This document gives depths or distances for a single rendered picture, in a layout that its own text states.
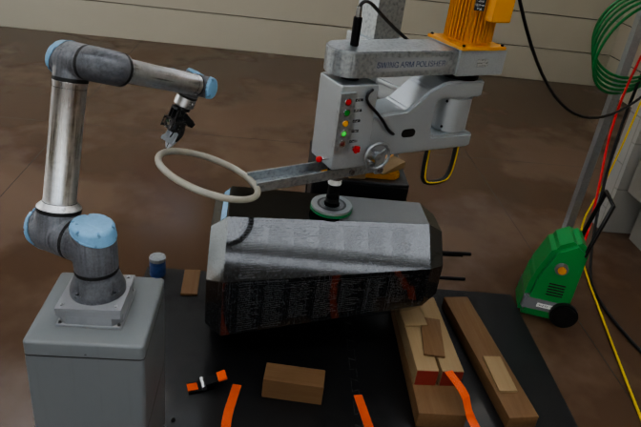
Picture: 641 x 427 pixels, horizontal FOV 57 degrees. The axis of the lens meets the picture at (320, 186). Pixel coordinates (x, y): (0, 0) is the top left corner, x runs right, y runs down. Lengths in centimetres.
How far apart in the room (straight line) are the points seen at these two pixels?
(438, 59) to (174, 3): 650
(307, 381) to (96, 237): 141
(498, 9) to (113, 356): 221
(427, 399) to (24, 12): 800
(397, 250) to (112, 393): 151
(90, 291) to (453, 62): 191
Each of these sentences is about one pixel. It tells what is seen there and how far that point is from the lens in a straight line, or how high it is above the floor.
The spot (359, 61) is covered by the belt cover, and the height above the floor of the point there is 163.
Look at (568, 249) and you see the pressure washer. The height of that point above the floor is 54.
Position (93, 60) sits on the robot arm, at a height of 172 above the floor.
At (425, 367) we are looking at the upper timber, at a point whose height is 21.
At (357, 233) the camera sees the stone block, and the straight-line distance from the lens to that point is 301.
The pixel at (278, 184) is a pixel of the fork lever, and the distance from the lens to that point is 277.
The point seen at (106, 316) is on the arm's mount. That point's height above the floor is 90.
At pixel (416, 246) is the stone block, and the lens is 309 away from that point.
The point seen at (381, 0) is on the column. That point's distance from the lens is 345.
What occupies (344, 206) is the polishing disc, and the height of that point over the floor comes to 85.
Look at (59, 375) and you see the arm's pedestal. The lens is 232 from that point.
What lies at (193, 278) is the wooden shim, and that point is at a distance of 383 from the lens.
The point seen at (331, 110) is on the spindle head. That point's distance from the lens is 276.
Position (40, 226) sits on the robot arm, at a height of 115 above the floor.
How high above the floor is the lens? 230
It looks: 27 degrees down
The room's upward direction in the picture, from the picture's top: 7 degrees clockwise
